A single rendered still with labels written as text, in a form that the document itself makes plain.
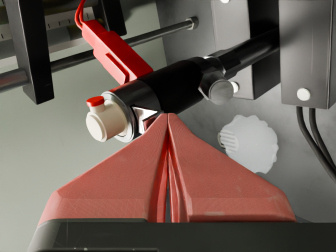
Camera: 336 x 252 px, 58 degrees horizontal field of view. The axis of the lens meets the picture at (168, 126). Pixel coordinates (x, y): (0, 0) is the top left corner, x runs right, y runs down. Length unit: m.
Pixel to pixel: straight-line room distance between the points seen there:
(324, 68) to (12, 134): 0.36
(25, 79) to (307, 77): 0.26
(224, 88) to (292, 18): 0.10
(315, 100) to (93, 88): 0.32
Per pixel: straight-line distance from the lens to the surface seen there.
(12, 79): 0.33
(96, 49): 0.19
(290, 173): 0.50
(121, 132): 0.15
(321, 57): 0.25
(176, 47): 0.54
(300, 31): 0.25
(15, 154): 0.44
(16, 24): 0.31
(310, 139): 0.26
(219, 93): 0.16
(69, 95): 0.46
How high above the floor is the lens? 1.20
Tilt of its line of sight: 37 degrees down
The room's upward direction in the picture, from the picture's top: 120 degrees counter-clockwise
